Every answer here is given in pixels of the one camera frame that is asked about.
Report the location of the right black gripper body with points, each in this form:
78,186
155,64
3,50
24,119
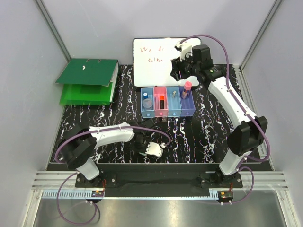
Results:
186,68

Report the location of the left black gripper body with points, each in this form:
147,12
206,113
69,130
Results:
141,146

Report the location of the pink transparent stapler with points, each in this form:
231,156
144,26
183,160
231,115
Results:
186,89

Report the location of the light blue bin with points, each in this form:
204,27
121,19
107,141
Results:
150,112
174,106

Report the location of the small clear glue bottle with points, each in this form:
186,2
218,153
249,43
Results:
147,103

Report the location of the pink eraser stick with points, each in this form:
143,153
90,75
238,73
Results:
157,104

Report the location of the purple bin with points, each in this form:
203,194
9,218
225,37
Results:
187,104

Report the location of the orange black marker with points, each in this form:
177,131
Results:
161,102

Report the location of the white dry-erase board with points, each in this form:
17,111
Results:
152,62

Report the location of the pink bin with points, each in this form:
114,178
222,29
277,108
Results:
161,91

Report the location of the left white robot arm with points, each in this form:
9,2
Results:
76,148

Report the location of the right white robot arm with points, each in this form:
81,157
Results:
248,127

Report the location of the black marble pattern mat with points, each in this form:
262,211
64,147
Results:
201,138

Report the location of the left circuit board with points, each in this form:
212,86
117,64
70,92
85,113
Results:
97,193

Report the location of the circuit board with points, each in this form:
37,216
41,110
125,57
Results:
97,193
226,194

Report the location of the light green folder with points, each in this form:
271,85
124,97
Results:
87,94

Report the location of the right circuit board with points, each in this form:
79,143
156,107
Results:
226,194

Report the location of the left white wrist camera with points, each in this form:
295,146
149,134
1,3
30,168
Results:
154,149

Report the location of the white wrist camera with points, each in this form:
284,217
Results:
185,50
154,149

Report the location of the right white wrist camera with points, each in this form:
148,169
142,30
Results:
185,50

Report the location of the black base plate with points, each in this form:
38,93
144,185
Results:
160,180

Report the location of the green ring binder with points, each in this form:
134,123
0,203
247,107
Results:
90,72

